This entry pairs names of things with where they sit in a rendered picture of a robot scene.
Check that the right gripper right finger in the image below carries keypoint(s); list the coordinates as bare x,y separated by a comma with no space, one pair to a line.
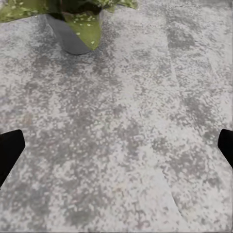
225,143

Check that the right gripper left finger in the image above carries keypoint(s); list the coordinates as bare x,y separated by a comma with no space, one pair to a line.
12,145

